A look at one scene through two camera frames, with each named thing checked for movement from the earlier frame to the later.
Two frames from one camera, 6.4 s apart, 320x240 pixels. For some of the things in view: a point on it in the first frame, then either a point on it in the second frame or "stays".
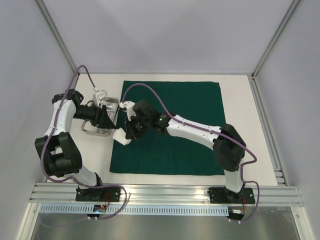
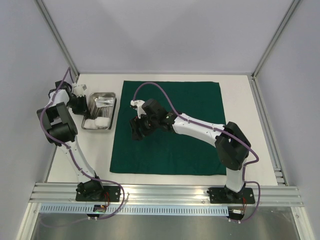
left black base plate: (97, 194) stays
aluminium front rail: (64, 194) stays
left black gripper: (101, 118) → (84, 109)
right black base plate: (221, 195) stays
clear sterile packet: (111, 107) → (104, 101)
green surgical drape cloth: (166, 152) stays
